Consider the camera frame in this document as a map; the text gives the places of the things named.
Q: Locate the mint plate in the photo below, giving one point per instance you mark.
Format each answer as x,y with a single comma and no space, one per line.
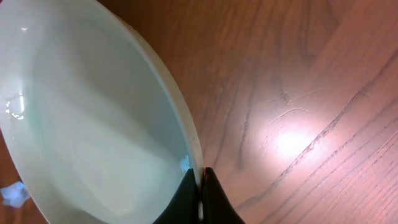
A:
95,124

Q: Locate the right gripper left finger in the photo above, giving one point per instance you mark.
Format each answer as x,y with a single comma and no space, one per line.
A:
183,207

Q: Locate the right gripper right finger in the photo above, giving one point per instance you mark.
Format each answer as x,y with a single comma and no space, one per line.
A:
216,207

